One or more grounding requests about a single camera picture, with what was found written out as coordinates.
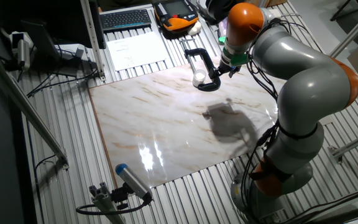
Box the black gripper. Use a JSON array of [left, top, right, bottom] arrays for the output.
[[218, 61, 243, 79]]

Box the black C-clamp with steel screw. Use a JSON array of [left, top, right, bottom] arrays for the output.
[[178, 36, 223, 93]]

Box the translucent purple plastic bag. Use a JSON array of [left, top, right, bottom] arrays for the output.
[[218, 17, 229, 38]]

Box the small white rounded object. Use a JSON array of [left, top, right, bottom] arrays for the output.
[[187, 21, 203, 37]]

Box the orange and black teach pendant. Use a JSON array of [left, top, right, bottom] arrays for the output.
[[153, 0, 200, 35]]

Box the brown cardboard box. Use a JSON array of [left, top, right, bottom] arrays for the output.
[[253, 0, 288, 9]]

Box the marble pattern board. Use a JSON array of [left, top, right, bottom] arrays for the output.
[[88, 55, 334, 189]]

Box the white paper sheet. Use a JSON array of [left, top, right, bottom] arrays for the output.
[[106, 30, 170, 72]]

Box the black computer keyboard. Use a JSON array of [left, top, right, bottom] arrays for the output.
[[99, 8, 153, 32]]

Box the aluminium profile bar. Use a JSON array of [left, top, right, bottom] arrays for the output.
[[328, 127, 358, 164], [0, 43, 70, 170], [329, 2, 358, 59]]

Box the grey electronics box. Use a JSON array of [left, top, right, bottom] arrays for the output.
[[54, 43, 88, 62]]

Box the black computer monitor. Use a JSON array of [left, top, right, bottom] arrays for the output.
[[47, 0, 107, 50]]

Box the dark metal beam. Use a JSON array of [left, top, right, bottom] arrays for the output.
[[303, 204, 358, 224]]

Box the short aluminium profile stub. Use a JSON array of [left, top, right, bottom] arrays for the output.
[[88, 182, 127, 224]]

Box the dark grey tilted panel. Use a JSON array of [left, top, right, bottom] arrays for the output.
[[20, 19, 60, 62]]

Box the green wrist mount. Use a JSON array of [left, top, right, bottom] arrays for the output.
[[218, 36, 249, 67]]

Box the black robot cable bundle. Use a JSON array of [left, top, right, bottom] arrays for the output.
[[240, 18, 291, 224]]

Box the aluminium profile post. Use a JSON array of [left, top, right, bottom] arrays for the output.
[[79, 0, 107, 83]]

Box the grey camera with blue cap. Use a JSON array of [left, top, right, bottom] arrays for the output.
[[115, 163, 154, 202]]

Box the black camera clamp mount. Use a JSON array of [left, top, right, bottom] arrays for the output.
[[110, 183, 131, 211]]

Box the black table cable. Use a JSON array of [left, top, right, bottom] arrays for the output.
[[26, 67, 101, 98]]

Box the black camera cable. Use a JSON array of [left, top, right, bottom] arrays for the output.
[[75, 198, 152, 216]]

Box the grey camera on white mount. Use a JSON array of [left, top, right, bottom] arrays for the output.
[[9, 30, 34, 72]]

